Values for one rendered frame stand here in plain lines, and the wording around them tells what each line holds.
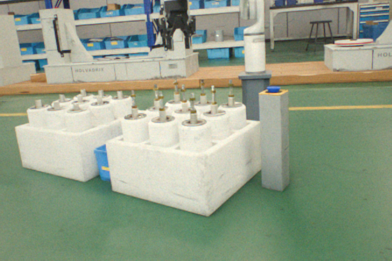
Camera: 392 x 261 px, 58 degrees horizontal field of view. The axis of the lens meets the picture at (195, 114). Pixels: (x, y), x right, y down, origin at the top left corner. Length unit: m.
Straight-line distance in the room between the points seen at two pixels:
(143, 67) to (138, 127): 2.21
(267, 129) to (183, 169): 0.29
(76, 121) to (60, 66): 2.38
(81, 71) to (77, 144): 2.32
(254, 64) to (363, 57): 1.69
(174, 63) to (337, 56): 1.38
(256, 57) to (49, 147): 0.94
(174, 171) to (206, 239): 0.22
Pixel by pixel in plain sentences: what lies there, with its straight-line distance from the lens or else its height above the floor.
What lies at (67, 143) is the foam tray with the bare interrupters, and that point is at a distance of 1.39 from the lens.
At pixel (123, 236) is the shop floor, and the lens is 1.01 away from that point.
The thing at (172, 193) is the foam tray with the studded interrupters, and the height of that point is 0.05.
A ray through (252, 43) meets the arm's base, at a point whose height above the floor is 0.44.
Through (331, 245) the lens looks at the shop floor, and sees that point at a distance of 0.95.
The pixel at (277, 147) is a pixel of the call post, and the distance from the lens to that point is 1.12.
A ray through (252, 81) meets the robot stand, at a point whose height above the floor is 0.27.
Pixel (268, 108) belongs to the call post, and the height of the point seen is 0.27.
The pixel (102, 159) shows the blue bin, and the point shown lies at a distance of 1.34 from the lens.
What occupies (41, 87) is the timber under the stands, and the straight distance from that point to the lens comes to 3.81.
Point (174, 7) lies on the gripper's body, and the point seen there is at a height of 0.59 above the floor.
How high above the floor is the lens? 0.53
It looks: 14 degrees down
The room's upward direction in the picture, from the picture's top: 4 degrees counter-clockwise
